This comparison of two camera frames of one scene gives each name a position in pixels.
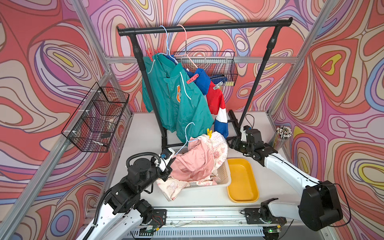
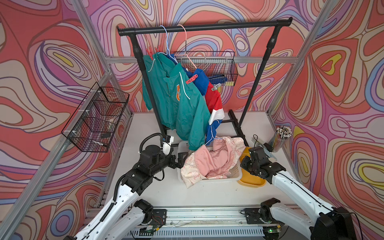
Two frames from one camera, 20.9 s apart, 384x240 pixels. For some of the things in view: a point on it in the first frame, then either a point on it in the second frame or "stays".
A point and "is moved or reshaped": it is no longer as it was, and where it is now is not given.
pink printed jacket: x=197 y=165 is moved or reshaped
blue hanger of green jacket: x=168 y=52 stays
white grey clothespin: x=217 y=85 stays
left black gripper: x=166 y=173 to x=180 y=163
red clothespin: x=192 y=78 stays
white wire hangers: x=186 y=53 stays
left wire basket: x=94 y=118 stays
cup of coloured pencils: x=282 y=135 stays
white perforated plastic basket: x=224 y=176 to x=234 y=174
